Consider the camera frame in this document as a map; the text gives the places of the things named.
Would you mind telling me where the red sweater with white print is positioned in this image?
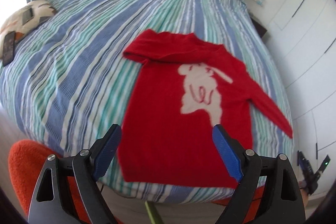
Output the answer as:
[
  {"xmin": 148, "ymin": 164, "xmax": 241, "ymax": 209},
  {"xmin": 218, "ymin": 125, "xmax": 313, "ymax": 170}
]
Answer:
[{"xmin": 118, "ymin": 30, "xmax": 293, "ymax": 188}]

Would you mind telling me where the orange fleece garment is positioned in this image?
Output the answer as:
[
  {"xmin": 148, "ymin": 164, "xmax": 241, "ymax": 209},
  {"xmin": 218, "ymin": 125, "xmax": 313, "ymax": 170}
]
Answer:
[{"xmin": 9, "ymin": 140, "xmax": 90, "ymax": 223}]

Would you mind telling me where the green stick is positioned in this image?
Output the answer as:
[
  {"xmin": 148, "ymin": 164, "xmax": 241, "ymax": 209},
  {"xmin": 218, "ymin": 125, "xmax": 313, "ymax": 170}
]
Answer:
[{"xmin": 145, "ymin": 201, "xmax": 164, "ymax": 224}]

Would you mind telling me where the striped blue green bed sheet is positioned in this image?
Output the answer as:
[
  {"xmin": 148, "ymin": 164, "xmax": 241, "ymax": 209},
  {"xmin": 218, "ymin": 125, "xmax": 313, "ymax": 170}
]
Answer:
[{"xmin": 1, "ymin": 0, "xmax": 294, "ymax": 203}]

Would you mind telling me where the white wardrobe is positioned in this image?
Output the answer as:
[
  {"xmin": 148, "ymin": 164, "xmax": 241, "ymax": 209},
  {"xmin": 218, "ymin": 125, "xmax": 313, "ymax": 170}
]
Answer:
[{"xmin": 247, "ymin": 0, "xmax": 336, "ymax": 198}]

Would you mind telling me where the dark bedside table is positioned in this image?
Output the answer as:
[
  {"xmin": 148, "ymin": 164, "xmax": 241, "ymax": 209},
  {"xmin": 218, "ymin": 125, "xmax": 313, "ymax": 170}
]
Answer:
[{"xmin": 249, "ymin": 12, "xmax": 267, "ymax": 43}]

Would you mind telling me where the patterned cushion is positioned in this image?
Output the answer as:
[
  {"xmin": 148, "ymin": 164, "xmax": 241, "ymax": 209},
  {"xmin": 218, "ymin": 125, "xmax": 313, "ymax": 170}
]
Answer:
[{"xmin": 1, "ymin": 0, "xmax": 58, "ymax": 43}]

